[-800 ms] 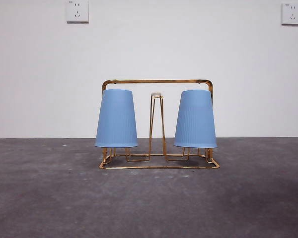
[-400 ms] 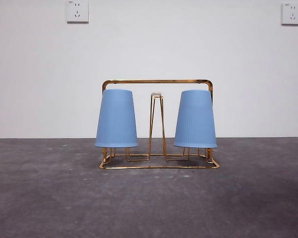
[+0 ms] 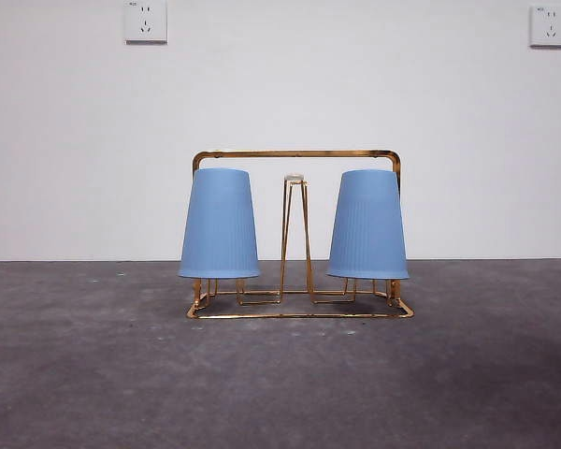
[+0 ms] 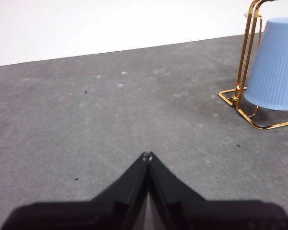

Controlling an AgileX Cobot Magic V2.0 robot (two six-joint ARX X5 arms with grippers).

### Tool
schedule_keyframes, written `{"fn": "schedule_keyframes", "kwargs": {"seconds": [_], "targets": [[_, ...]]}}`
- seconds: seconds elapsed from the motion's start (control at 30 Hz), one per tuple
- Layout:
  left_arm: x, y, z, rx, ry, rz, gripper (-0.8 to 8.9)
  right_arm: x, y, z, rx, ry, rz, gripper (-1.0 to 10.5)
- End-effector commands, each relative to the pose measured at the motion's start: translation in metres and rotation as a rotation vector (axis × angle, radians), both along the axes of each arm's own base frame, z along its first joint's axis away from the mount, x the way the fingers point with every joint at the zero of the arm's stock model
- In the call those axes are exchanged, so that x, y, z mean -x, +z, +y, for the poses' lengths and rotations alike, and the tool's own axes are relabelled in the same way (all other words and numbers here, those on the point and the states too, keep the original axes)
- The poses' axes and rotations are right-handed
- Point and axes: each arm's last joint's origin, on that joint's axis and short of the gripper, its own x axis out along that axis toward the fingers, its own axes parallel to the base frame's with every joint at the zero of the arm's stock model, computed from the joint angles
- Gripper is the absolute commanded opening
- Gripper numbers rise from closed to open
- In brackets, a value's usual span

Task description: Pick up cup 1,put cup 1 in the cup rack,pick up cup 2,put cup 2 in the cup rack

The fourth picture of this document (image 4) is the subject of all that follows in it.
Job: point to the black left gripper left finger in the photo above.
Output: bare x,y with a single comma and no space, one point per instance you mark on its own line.
105,213

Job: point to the blue ribbed plastic cup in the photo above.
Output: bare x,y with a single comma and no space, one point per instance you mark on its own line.
273,67

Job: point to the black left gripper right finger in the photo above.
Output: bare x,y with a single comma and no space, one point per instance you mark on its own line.
194,213

